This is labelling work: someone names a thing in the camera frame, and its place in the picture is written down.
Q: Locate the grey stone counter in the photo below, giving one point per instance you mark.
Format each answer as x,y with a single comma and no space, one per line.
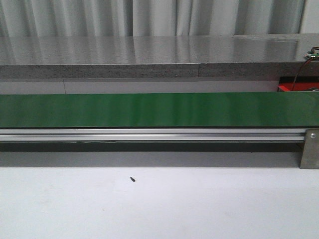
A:
157,56

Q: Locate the small green circuit board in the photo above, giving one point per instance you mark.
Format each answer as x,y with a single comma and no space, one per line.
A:
312,55

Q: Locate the grey pleated curtain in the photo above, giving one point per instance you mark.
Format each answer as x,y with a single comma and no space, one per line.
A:
149,17

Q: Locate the metal conveyor support bracket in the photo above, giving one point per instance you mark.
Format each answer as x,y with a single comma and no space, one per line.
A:
310,155

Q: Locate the aluminium conveyor side rail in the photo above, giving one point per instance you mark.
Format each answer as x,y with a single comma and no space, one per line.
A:
155,134

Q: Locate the green conveyor belt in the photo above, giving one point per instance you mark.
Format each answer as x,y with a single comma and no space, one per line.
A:
241,109

